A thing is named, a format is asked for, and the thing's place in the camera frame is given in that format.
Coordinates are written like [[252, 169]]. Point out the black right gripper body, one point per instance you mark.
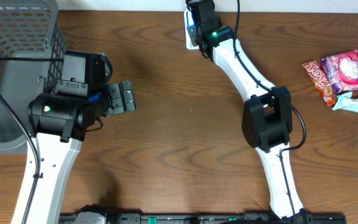
[[202, 45]]

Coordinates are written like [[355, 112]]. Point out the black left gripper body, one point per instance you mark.
[[117, 98]]

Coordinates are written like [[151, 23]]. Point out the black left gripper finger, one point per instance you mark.
[[117, 105], [128, 96]]

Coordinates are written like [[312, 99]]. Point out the red snack bar wrapper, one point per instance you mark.
[[321, 82]]

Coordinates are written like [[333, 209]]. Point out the red purple pad packet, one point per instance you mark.
[[341, 71]]

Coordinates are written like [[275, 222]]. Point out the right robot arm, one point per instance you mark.
[[267, 114]]

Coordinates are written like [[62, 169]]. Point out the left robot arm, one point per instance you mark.
[[59, 119]]

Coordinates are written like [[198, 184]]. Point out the white barcode scanner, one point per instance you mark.
[[190, 31]]

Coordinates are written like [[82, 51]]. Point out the grey plastic mesh basket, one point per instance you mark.
[[31, 49]]

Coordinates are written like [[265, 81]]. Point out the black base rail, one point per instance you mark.
[[305, 218]]

